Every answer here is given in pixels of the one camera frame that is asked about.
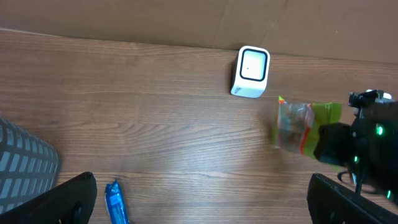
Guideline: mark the blue Oreo cookie pack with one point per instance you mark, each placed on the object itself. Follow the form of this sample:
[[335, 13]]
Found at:
[[115, 203]]

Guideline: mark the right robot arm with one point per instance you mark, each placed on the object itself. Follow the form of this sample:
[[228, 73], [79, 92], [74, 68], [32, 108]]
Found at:
[[367, 148]]

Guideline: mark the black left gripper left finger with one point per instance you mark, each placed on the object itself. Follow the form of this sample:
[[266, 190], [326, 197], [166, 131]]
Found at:
[[71, 202]]

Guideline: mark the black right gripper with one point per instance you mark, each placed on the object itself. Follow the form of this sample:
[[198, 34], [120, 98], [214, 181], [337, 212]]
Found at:
[[337, 145]]

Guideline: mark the white barcode scanner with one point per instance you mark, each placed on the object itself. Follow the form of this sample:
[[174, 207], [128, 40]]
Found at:
[[250, 72]]

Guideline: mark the green Haribo gummy bag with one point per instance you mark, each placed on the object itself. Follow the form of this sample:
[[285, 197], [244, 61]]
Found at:
[[296, 125]]

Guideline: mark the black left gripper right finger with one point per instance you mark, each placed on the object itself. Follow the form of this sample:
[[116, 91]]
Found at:
[[331, 203]]

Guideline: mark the grey plastic mesh basket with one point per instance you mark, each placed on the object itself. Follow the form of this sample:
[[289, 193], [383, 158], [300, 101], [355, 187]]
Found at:
[[29, 166]]

